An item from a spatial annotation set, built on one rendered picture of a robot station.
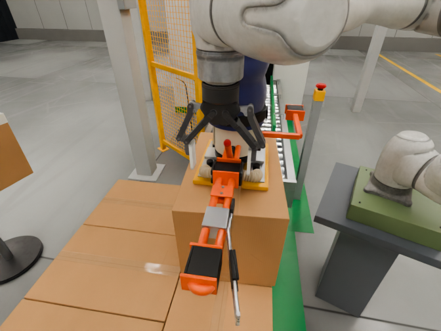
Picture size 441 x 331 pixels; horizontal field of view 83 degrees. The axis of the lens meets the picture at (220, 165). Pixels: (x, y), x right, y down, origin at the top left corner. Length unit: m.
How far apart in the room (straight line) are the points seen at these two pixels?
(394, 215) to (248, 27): 1.04
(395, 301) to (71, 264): 1.84
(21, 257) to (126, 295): 1.26
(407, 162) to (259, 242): 0.64
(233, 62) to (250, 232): 0.61
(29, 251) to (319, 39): 2.26
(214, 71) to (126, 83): 1.86
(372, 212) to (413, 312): 0.98
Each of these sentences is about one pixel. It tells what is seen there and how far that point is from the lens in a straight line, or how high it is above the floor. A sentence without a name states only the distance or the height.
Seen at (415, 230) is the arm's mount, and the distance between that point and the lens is 1.24.
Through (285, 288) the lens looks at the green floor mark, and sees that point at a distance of 1.84.
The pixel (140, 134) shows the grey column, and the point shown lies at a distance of 2.45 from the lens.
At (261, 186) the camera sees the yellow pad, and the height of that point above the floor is 0.96.
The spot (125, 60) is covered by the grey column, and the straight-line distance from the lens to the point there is 2.24.
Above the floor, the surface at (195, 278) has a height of 1.10.
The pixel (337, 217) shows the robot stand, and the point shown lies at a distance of 1.24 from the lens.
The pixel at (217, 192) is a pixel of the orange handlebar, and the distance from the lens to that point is 0.72.
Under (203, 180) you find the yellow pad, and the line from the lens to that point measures 0.97.
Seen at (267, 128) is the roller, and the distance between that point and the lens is 2.35.
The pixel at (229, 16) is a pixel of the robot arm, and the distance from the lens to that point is 0.35.
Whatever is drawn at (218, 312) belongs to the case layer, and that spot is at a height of 0.54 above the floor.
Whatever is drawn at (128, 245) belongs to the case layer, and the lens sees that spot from 1.36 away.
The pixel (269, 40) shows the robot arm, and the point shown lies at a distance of 0.30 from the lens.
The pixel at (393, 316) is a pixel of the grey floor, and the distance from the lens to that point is 1.99.
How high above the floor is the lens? 1.56
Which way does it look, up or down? 34 degrees down
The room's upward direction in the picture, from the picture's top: straight up
